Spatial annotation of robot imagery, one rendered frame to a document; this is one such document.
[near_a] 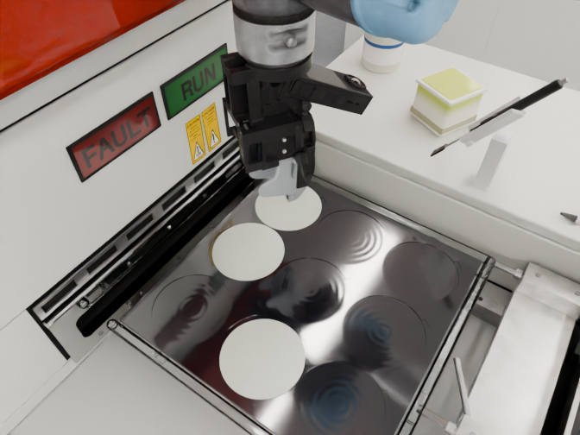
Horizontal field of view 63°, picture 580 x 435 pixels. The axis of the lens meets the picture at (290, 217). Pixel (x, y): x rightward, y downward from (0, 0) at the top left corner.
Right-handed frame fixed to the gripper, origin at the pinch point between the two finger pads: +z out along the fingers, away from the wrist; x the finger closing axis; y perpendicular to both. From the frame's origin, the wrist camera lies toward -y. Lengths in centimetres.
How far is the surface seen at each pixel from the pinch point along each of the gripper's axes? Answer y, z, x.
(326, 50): -100, 99, -190
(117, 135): 18.8, -11.0, -5.0
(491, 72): -44.9, 2.8, -16.4
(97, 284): 26.4, 5.0, 1.1
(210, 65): 5.9, -11.9, -13.5
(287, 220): -0.2, 9.2, -3.1
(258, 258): 6.2, 9.1, 1.9
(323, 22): -112, 99, -221
